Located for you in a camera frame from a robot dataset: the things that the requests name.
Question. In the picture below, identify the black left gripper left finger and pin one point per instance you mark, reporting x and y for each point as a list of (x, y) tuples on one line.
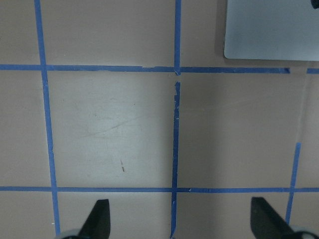
[(98, 221)]

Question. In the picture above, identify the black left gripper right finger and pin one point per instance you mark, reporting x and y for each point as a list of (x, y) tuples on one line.
[(265, 222)]

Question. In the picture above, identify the silver closed laptop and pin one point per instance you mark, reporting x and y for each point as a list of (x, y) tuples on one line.
[(272, 30)]

